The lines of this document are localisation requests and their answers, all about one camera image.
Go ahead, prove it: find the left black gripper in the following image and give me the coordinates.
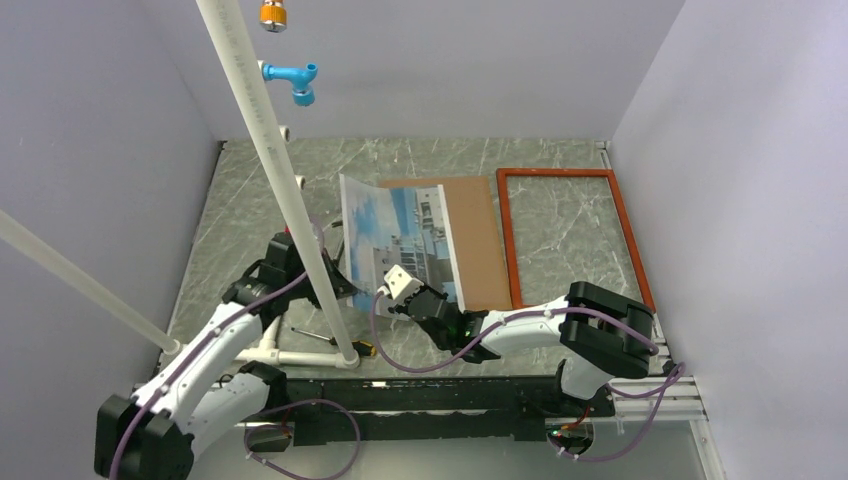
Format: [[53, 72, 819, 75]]
[[286, 247, 357, 307]]

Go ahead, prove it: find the black yellow screwdriver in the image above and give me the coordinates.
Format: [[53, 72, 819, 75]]
[[290, 327, 379, 359]]

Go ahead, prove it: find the building photo print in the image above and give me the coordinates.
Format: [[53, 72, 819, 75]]
[[339, 175, 465, 312]]

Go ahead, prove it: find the red wooden picture frame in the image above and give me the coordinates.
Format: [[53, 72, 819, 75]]
[[496, 167, 655, 307]]

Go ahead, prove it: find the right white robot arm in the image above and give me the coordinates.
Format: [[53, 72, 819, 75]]
[[375, 279, 659, 415]]

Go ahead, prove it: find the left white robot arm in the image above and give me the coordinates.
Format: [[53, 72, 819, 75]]
[[94, 231, 317, 479]]

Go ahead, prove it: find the white PVC pipe stand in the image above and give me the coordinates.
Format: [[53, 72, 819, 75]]
[[1, 1, 360, 370]]

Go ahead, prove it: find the blue pipe fitting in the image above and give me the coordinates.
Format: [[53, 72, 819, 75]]
[[258, 61, 318, 107]]

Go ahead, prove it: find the orange pipe fitting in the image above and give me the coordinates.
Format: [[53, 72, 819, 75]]
[[259, 0, 287, 33]]

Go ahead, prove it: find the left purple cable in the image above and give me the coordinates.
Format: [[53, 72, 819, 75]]
[[109, 221, 362, 480]]

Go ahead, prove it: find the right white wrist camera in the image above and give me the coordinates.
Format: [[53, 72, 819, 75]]
[[380, 265, 424, 303]]

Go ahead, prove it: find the brown frame backing board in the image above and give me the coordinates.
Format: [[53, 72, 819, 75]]
[[379, 176, 513, 311]]

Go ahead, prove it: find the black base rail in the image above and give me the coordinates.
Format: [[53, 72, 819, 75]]
[[248, 376, 615, 446]]

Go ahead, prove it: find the aluminium extrusion frame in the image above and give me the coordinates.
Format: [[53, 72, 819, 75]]
[[213, 375, 706, 451]]

